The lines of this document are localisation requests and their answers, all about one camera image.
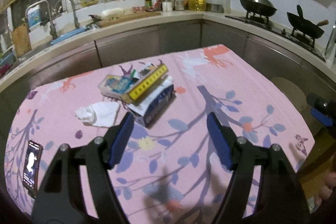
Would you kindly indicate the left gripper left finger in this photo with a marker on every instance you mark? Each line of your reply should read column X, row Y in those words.
column 105, row 156

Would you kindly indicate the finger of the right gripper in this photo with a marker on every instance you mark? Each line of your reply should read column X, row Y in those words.
column 326, row 121

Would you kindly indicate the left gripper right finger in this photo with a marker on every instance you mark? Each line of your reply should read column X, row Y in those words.
column 240, row 156

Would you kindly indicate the white tissue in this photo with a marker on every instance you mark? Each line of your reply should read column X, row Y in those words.
column 100, row 114

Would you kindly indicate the yellow long box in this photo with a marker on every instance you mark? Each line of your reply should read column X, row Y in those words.
column 140, row 88

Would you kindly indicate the blue milk carton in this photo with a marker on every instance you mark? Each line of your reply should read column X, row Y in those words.
column 153, row 101

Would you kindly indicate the blue white tissue pack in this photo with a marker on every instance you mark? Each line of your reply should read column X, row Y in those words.
column 115, row 86

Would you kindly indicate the white green torn packet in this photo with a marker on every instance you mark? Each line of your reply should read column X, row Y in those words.
column 143, row 71

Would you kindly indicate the beige trash bin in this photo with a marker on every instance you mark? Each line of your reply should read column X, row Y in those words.
column 292, row 92

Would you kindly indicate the pink floral tablecloth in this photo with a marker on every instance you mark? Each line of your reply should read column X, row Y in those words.
column 170, row 172

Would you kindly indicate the black smartphone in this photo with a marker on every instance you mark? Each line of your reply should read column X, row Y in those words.
column 31, row 168

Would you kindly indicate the black frying pan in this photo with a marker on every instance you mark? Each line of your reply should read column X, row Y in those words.
column 306, row 27

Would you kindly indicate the gas stove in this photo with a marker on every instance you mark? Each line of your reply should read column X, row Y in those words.
column 294, row 36

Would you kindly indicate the wok with steel lid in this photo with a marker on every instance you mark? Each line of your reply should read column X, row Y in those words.
column 261, row 7

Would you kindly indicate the wooden cutting board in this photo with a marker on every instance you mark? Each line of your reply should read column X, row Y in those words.
column 126, row 18

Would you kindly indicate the chrome sink faucet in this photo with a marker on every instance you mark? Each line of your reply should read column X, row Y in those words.
column 53, row 31

